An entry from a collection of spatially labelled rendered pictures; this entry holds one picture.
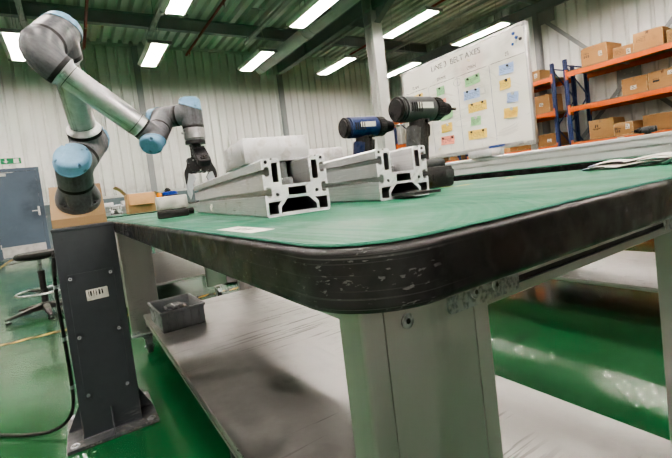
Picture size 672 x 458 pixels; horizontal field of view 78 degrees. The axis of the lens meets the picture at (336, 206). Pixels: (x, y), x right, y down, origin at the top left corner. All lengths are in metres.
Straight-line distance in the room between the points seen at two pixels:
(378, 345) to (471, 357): 0.12
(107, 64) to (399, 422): 12.72
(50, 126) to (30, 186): 1.53
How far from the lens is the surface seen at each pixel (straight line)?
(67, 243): 1.77
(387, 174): 0.69
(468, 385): 0.46
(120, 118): 1.51
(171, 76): 13.08
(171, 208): 1.22
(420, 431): 0.43
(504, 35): 4.06
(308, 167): 0.62
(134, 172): 12.40
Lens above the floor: 0.82
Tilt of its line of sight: 3 degrees down
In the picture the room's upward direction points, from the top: 7 degrees counter-clockwise
